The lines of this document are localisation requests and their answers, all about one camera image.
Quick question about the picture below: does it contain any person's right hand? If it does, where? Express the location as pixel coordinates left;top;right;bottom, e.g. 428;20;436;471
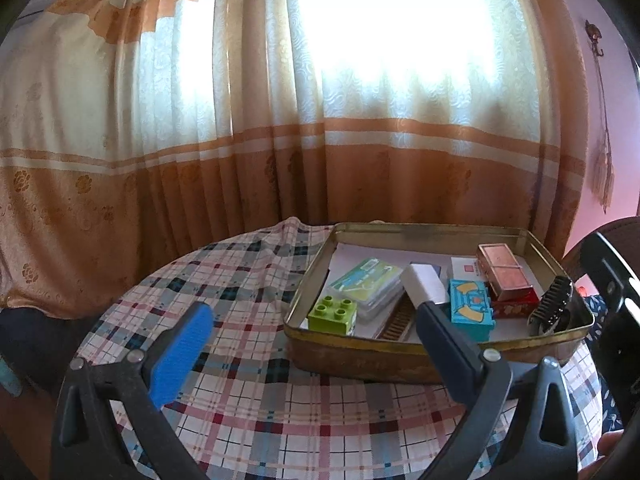
596;430;627;462

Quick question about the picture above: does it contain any white rectangular block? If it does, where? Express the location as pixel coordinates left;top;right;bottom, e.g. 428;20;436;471
400;262;450;308

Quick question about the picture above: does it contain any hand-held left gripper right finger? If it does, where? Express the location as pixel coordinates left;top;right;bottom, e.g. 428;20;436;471
416;301;581;480

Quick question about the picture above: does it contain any black hair claw clip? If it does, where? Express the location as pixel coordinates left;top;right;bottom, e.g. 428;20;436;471
525;275;576;336

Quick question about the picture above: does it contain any clear case with green label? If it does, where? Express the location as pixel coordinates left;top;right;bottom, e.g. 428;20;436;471
327;257;405;323

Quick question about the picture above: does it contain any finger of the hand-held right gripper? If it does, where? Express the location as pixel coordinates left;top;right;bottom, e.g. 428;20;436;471
580;231;640;423

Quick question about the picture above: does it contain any gold metal tin box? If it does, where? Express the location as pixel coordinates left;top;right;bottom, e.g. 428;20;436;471
282;221;596;386

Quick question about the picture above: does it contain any metal wall hook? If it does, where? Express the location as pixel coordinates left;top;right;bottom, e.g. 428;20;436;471
585;20;606;56

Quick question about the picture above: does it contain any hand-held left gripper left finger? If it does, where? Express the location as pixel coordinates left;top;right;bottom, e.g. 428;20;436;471
50;301;216;480

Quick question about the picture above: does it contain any brown comb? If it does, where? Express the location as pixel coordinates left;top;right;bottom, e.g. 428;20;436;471
375;305;416;343

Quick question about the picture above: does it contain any white paper sheet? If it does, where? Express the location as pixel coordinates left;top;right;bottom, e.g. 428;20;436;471
320;242;481;341

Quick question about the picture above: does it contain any blue toy brick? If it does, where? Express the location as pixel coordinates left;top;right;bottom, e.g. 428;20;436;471
447;279;497;343

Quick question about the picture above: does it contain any cream and orange curtain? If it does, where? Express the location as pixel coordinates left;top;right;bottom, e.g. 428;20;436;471
0;0;591;321

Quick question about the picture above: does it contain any curtain tieback tassel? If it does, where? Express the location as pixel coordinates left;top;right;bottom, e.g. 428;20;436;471
592;52;616;208

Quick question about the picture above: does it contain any white cardboard box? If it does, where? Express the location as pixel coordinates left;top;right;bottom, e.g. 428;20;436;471
446;256;483;283

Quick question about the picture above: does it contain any green toy brick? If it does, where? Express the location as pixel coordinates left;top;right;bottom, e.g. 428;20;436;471
306;294;360;337

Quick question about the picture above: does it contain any copper coloured small box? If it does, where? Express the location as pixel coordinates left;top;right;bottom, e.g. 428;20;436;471
475;242;535;303

